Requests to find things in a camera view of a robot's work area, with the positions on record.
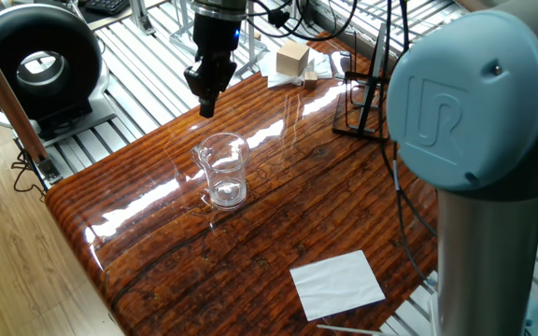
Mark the black round duct fan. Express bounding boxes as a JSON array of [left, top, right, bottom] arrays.
[[0, 3, 117, 141]]

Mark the white wire dish rack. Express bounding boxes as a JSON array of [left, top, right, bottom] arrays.
[[170, 0, 270, 78]]

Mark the black metal cup rack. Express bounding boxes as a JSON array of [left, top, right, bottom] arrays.
[[332, 22, 395, 143]]

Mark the aluminium frame bar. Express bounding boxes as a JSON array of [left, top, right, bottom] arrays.
[[0, 21, 64, 186]]

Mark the white paper sheet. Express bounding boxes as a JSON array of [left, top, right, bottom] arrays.
[[289, 249, 387, 322]]

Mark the clear plastic cup with handle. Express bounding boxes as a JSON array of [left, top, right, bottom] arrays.
[[190, 132, 250, 211]]

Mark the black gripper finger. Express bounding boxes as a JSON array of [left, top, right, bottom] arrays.
[[212, 60, 238, 95], [183, 62, 219, 119]]

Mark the black keyboard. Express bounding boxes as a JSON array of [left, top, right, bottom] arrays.
[[84, 0, 130, 16]]

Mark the white crumpled cloth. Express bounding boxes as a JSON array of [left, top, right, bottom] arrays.
[[257, 46, 334, 89]]

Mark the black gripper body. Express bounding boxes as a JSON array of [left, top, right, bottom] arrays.
[[191, 15, 243, 67]]

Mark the black cable bundle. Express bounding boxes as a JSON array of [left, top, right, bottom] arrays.
[[245, 0, 438, 286]]

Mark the thin black loose cable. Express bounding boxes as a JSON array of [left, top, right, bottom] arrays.
[[10, 147, 49, 203]]

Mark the aluminium profile post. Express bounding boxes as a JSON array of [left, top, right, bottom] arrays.
[[128, 0, 156, 36]]

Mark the large wooden block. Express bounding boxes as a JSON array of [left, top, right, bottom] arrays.
[[276, 39, 311, 77]]

